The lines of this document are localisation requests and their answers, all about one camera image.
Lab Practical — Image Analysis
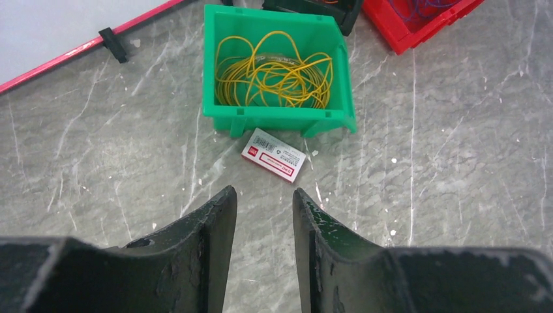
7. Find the black plastic bin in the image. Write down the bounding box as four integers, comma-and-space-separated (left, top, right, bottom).
262, 0, 364, 37

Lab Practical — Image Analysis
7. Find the green plastic bin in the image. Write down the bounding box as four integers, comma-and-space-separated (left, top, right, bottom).
203, 5, 357, 138

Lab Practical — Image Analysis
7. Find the dark purple cable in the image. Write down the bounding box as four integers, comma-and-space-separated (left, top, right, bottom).
389, 0, 463, 23

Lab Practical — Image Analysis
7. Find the whiteboard black foot left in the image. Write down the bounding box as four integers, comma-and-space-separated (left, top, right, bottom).
98, 27, 128, 63

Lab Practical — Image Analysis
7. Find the small red white box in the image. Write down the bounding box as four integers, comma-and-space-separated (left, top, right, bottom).
241, 128, 306, 183

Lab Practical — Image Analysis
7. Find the red plastic bin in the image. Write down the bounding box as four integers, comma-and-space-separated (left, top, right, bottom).
362, 0, 483, 55

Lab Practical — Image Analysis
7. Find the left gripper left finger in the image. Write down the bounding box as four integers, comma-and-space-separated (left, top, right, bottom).
1, 186, 237, 312

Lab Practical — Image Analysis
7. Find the pink framed whiteboard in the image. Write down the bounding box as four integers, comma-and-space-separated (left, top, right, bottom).
1, 0, 178, 92

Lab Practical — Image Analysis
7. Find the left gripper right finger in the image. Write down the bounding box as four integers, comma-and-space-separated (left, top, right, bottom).
292, 189, 552, 312

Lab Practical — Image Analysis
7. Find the yellow cable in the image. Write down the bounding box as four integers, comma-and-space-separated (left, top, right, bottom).
215, 30, 335, 110

